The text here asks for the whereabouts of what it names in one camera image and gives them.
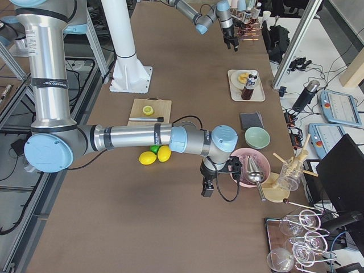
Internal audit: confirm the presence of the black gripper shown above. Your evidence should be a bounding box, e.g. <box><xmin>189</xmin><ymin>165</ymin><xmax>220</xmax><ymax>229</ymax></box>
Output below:
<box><xmin>222</xmin><ymin>27</ymin><xmax>238</xmax><ymax>52</ymax></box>
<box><xmin>200</xmin><ymin>158</ymin><xmax>218</xmax><ymax>197</ymax></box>

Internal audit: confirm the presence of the glazed twisted ring donut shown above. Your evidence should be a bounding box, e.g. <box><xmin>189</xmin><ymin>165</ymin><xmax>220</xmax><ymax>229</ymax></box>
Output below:
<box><xmin>238</xmin><ymin>73</ymin><xmax>250</xmax><ymax>84</ymax></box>

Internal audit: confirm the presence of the cream rectangular tray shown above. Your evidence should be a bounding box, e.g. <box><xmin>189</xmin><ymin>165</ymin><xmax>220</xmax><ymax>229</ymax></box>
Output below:
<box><xmin>227</xmin><ymin>69</ymin><xmax>266</xmax><ymax>102</ymax></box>

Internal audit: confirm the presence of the brown sauce bottle on tray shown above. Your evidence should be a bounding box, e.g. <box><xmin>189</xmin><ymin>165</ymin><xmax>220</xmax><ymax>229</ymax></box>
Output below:
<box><xmin>241</xmin><ymin>71</ymin><xmax>258</xmax><ymax>100</ymax></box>

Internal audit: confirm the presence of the dark bottle in copper rack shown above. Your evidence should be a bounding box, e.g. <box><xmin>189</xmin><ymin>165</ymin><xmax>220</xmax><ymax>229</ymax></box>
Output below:
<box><xmin>242</xmin><ymin>7</ymin><xmax>251</xmax><ymax>24</ymax></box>

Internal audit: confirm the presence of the mint green cup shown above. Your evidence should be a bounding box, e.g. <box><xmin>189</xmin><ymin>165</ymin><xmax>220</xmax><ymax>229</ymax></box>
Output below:
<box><xmin>237</xmin><ymin>0</ymin><xmax>247</xmax><ymax>11</ymax></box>

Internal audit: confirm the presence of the pale pink cup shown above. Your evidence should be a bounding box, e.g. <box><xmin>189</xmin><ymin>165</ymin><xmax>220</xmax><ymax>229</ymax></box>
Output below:
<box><xmin>229</xmin><ymin>0</ymin><xmax>238</xmax><ymax>9</ymax></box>

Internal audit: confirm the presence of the black bag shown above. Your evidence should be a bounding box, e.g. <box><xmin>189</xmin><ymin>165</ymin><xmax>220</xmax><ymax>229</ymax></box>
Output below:
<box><xmin>262</xmin><ymin>21</ymin><xmax>289</xmax><ymax>63</ymax></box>

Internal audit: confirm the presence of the white paper cup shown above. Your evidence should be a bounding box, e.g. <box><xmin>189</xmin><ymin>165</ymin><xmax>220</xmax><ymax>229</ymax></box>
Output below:
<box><xmin>262</xmin><ymin>10</ymin><xmax>271</xmax><ymax>21</ymax></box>

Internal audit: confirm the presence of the steel funnel jigger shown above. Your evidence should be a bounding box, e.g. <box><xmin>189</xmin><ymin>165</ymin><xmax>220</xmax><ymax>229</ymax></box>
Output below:
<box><xmin>245</xmin><ymin>155</ymin><xmax>266</xmax><ymax>202</ymax></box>

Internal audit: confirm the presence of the yellow lemon right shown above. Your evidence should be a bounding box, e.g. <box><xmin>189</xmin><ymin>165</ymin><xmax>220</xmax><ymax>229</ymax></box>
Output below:
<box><xmin>157</xmin><ymin>146</ymin><xmax>171</xmax><ymax>162</ymax></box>

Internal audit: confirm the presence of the yellow lemon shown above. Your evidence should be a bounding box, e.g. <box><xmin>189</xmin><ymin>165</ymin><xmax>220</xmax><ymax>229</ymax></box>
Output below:
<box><xmin>138</xmin><ymin>151</ymin><xmax>157</xmax><ymax>166</ymax></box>
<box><xmin>157</xmin><ymin>146</ymin><xmax>171</xmax><ymax>162</ymax></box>

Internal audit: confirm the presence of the pink bowl with ice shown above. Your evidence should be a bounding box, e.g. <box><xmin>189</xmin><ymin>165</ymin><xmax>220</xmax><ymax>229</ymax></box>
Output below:
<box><xmin>231</xmin><ymin>148</ymin><xmax>271</xmax><ymax>188</ymax></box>

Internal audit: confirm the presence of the wooden cup tree stand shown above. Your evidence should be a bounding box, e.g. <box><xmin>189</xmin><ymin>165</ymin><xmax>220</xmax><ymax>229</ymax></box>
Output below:
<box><xmin>263</xmin><ymin>134</ymin><xmax>319</xmax><ymax>202</ymax></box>

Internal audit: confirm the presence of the green lime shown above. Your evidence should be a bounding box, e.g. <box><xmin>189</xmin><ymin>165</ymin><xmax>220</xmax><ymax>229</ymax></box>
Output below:
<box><xmin>150</xmin><ymin>145</ymin><xmax>161</xmax><ymax>154</ymax></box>

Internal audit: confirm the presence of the yellow lemon left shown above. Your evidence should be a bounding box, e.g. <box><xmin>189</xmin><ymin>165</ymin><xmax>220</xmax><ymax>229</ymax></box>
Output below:
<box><xmin>138</xmin><ymin>151</ymin><xmax>157</xmax><ymax>166</ymax></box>

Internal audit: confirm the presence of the mint green bowl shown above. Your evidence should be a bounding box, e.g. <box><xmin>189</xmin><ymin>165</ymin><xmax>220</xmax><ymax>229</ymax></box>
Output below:
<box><xmin>245</xmin><ymin>127</ymin><xmax>271</xmax><ymax>150</ymax></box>

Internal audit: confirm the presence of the dark grey folded cloth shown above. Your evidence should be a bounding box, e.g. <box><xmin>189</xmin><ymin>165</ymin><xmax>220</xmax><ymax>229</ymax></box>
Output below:
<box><xmin>239</xmin><ymin>111</ymin><xmax>264</xmax><ymax>131</ymax></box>

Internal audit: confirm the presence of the steel muddler rod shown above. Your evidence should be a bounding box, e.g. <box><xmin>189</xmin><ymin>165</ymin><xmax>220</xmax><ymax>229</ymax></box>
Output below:
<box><xmin>129</xmin><ymin>117</ymin><xmax>164</xmax><ymax>123</ymax></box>

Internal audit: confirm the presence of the clear glass mug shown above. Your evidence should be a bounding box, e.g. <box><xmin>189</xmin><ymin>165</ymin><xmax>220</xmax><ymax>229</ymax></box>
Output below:
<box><xmin>277</xmin><ymin>158</ymin><xmax>303</xmax><ymax>191</ymax></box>

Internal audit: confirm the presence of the dark steel thermos bottle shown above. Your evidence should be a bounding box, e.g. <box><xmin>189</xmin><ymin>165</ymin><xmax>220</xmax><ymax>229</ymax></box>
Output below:
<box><xmin>292</xmin><ymin>80</ymin><xmax>320</xmax><ymax>113</ymax></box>

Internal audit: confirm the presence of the wooden cutting board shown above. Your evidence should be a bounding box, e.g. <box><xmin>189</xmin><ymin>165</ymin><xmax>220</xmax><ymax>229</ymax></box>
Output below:
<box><xmin>127</xmin><ymin>98</ymin><xmax>172</xmax><ymax>126</ymax></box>

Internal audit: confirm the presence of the halved lemon on board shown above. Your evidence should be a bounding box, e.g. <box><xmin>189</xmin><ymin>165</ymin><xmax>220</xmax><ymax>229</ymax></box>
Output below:
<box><xmin>142</xmin><ymin>105</ymin><xmax>154</xmax><ymax>116</ymax></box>

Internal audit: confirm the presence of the wine glass front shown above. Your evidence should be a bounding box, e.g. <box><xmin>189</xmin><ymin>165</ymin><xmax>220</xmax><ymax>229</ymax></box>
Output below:
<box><xmin>267</xmin><ymin>247</ymin><xmax>295</xmax><ymax>272</ymax></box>

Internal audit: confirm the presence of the wine glass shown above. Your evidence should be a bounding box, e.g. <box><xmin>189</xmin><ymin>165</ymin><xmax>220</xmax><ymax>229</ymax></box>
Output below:
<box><xmin>286</xmin><ymin>231</ymin><xmax>328</xmax><ymax>255</ymax></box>
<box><xmin>292</xmin><ymin>242</ymin><xmax>315</xmax><ymax>267</ymax></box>
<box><xmin>267</xmin><ymin>247</ymin><xmax>295</xmax><ymax>272</ymax></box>
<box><xmin>279</xmin><ymin>209</ymin><xmax>321</xmax><ymax>237</ymax></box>

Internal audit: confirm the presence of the wine glass upper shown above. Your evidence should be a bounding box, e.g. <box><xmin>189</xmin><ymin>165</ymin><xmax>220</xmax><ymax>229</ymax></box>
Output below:
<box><xmin>279</xmin><ymin>209</ymin><xmax>321</xmax><ymax>237</ymax></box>

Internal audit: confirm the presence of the wine glass lower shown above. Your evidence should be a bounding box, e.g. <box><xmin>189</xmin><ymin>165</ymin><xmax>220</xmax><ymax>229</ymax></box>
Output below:
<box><xmin>292</xmin><ymin>242</ymin><xmax>315</xmax><ymax>267</ymax></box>

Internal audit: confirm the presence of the wine glass middle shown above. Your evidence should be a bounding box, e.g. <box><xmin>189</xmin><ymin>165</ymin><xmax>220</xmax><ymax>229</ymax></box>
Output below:
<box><xmin>286</xmin><ymin>231</ymin><xmax>328</xmax><ymax>255</ymax></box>

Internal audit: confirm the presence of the upper teach pendant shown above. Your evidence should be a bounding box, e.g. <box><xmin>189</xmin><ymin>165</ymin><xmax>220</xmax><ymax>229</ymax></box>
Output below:
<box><xmin>320</xmin><ymin>90</ymin><xmax>362</xmax><ymax>127</ymax></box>

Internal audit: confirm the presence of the teach pendant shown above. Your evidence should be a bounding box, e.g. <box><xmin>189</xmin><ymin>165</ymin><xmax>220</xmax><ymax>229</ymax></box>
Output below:
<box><xmin>308</xmin><ymin>123</ymin><xmax>345</xmax><ymax>159</ymax></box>
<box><xmin>320</xmin><ymin>90</ymin><xmax>362</xmax><ymax>127</ymax></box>

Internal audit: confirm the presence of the lower teach pendant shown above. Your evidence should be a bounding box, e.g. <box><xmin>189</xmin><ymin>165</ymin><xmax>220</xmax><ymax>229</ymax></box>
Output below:
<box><xmin>308</xmin><ymin>123</ymin><xmax>345</xmax><ymax>159</ymax></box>

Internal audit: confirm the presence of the copper wire bottle rack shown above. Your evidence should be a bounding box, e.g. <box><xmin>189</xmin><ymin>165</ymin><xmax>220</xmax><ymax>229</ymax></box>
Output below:
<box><xmin>235</xmin><ymin>19</ymin><xmax>262</xmax><ymax>41</ymax></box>

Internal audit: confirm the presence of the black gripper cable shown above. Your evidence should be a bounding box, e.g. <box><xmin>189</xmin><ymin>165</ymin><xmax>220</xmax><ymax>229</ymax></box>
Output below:
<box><xmin>170</xmin><ymin>115</ymin><xmax>241</xmax><ymax>202</ymax></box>

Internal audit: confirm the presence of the white wire cup rack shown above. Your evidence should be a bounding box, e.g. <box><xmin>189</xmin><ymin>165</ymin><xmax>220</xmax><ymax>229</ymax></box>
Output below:
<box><xmin>230</xmin><ymin>8</ymin><xmax>245</xmax><ymax>20</ymax></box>

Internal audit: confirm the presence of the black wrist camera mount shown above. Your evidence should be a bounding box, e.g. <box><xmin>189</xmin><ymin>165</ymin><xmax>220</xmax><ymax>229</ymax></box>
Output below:
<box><xmin>221</xmin><ymin>155</ymin><xmax>242</xmax><ymax>175</ymax></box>

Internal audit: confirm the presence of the aluminium frame post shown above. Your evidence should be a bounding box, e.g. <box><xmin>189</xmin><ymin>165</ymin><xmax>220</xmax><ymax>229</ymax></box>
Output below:
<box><xmin>272</xmin><ymin>0</ymin><xmax>322</xmax><ymax>90</ymax></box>

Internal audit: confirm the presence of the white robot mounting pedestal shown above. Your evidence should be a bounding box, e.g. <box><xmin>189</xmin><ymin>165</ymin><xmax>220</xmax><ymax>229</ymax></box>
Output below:
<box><xmin>102</xmin><ymin>0</ymin><xmax>152</xmax><ymax>94</ymax></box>

